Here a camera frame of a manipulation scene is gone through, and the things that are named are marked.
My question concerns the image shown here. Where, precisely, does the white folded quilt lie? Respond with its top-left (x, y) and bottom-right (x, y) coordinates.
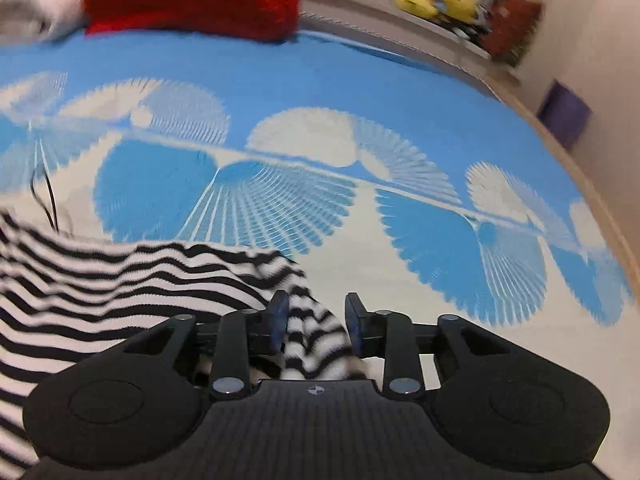
top-left (0, 0), bottom-right (95, 45)

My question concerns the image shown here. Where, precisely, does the striped top with white vest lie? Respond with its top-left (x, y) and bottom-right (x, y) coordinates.
top-left (0, 209), bottom-right (370, 480)

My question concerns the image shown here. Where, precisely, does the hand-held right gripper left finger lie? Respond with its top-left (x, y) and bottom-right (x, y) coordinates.
top-left (120, 290), bottom-right (291, 402)

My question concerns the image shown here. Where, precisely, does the blue and white printed mat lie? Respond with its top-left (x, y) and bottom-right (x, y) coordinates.
top-left (0, 25), bottom-right (635, 330)

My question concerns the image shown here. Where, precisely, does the thin black cord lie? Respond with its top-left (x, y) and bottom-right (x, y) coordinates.
top-left (29, 137), bottom-right (60, 235)

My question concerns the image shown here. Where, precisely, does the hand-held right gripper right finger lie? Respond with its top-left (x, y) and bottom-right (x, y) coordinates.
top-left (344, 292), bottom-right (507, 402)

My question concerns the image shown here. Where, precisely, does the dark red cushion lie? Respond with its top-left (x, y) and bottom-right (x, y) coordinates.
top-left (481, 0), bottom-right (545, 69)

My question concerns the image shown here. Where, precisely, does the window sill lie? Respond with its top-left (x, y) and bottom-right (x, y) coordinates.
top-left (299, 0), bottom-right (522, 87)

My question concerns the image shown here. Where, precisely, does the purple box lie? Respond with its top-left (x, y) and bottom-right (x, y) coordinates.
top-left (537, 80), bottom-right (595, 150)

